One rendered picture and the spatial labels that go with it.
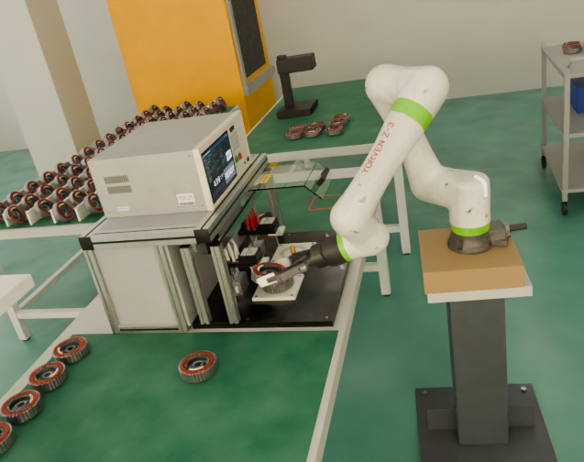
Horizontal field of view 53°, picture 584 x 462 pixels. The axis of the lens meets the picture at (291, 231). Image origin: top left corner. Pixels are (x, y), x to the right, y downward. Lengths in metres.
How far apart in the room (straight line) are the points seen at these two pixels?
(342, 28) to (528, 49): 2.05
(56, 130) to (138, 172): 4.00
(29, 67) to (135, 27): 0.99
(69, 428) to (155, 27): 4.42
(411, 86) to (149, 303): 1.06
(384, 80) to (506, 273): 0.70
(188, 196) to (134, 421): 0.68
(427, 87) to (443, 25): 5.39
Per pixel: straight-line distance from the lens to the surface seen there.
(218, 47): 5.52
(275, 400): 1.61
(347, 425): 2.59
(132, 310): 2.03
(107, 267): 1.98
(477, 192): 1.90
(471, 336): 2.14
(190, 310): 1.96
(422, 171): 1.97
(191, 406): 1.67
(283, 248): 2.27
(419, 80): 1.68
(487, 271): 1.91
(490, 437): 2.44
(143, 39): 5.79
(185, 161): 1.83
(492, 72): 7.17
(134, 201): 1.97
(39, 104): 5.90
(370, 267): 3.26
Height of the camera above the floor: 1.78
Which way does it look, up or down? 25 degrees down
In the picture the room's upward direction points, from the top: 11 degrees counter-clockwise
